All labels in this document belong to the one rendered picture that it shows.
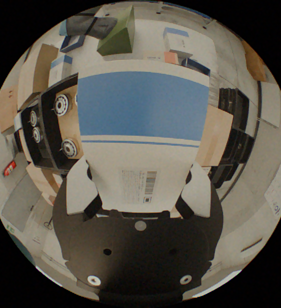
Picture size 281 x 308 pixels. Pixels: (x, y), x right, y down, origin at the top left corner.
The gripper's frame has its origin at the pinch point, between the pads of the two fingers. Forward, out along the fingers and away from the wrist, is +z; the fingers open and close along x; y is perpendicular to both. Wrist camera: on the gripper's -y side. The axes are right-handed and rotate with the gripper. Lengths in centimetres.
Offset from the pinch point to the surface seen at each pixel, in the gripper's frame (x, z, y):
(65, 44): -52, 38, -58
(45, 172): -69, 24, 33
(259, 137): 283, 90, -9
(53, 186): -68, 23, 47
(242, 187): 283, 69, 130
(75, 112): -28.8, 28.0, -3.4
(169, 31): 11, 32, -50
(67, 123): -34.3, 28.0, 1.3
